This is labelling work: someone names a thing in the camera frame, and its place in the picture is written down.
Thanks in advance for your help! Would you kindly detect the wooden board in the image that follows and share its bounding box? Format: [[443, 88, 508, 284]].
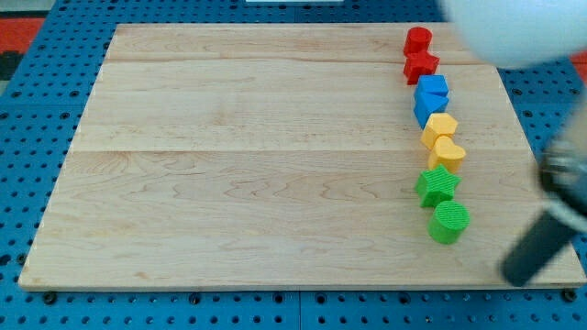
[[17, 22, 587, 292]]

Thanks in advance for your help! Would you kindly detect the red cylinder block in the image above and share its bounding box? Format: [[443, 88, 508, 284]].
[[403, 27, 433, 56]]

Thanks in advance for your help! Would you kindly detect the green cylinder block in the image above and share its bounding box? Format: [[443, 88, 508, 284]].
[[427, 201, 471, 245]]

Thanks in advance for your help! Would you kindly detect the blue cube block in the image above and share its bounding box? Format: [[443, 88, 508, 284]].
[[414, 74, 449, 103]]

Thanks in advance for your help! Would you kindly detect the yellow hexagon block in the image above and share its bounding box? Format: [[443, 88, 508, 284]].
[[420, 113, 459, 149]]

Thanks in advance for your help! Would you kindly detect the yellow heart block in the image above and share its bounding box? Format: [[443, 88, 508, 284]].
[[427, 136, 467, 174]]

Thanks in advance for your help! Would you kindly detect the blue triangle block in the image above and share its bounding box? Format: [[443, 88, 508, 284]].
[[414, 93, 449, 129]]

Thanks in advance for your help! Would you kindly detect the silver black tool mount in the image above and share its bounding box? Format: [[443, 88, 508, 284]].
[[539, 99, 586, 228]]

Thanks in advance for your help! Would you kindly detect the red star block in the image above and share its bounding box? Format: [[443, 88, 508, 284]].
[[404, 51, 440, 85]]

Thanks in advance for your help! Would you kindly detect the dark cylindrical pusher stick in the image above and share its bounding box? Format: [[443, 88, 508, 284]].
[[501, 208, 579, 287]]

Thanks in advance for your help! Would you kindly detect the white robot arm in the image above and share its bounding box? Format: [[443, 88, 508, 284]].
[[440, 0, 586, 287]]

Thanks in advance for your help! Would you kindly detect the green star block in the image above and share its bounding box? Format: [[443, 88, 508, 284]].
[[415, 164, 461, 208]]

